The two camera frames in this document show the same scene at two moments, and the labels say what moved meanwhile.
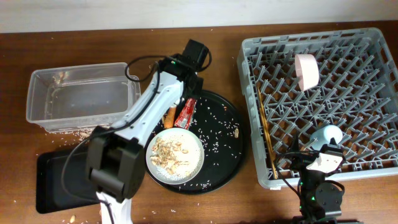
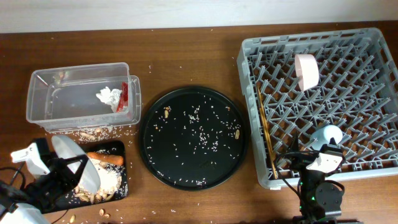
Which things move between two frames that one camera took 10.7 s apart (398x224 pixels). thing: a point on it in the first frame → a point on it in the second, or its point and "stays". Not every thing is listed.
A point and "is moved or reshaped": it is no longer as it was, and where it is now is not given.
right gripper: x=301 y=160 stays
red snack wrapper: x=186 y=115 → x=124 y=98
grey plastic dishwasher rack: x=298 y=83 stays
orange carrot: x=170 y=119 is moved or reshaped
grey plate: x=175 y=156 → x=64 y=149
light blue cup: x=323 y=136 stays
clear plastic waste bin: x=80 y=97 stays
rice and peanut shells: x=175 y=157 is moved or reshaped
